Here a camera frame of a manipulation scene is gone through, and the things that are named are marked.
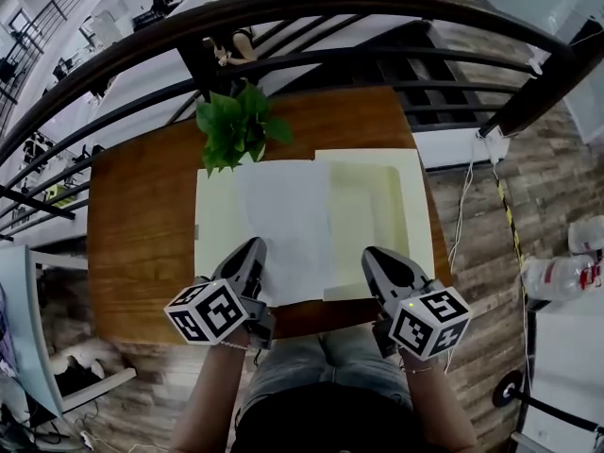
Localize cream yellow mat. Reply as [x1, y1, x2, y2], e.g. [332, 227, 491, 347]
[194, 147, 435, 309]

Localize yellow black floor tape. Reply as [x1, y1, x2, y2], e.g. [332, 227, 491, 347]
[493, 170, 529, 301]

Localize thin chain bracelet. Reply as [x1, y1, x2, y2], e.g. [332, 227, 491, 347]
[400, 363, 447, 376]

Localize black round stand base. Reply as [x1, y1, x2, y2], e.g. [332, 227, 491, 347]
[493, 370, 604, 436]

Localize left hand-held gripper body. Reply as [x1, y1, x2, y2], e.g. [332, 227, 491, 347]
[163, 236, 276, 351]

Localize white cable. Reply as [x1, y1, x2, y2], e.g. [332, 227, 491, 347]
[445, 158, 476, 276]

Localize white frame beam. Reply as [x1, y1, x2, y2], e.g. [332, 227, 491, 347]
[60, 368, 138, 412]

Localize dark wooden post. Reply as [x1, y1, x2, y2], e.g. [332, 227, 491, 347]
[478, 16, 604, 139]

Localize person's right forearm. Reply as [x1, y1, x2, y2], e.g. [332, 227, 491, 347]
[398, 351, 480, 453]

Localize light blue panel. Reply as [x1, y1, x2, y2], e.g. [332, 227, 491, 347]
[0, 243, 65, 419]

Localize white power strip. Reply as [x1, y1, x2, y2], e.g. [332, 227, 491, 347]
[476, 127, 511, 165]

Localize black metal railing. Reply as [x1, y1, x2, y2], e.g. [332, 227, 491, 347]
[0, 0, 577, 235]

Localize black balcony railing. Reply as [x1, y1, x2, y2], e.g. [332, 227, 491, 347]
[0, 0, 105, 108]

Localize person's black shirt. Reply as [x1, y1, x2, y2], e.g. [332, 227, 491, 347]
[230, 382, 428, 453]

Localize green potted plant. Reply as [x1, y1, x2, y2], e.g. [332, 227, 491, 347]
[194, 80, 294, 179]

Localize white A4 paper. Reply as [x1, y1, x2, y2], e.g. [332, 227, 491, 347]
[233, 159, 339, 309]

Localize person's left forearm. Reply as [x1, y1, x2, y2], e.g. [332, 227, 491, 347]
[169, 340, 251, 453]

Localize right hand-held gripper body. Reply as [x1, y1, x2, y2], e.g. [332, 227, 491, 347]
[370, 245, 473, 362]

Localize person's denim shorts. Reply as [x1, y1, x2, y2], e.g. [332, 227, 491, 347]
[235, 326, 416, 424]

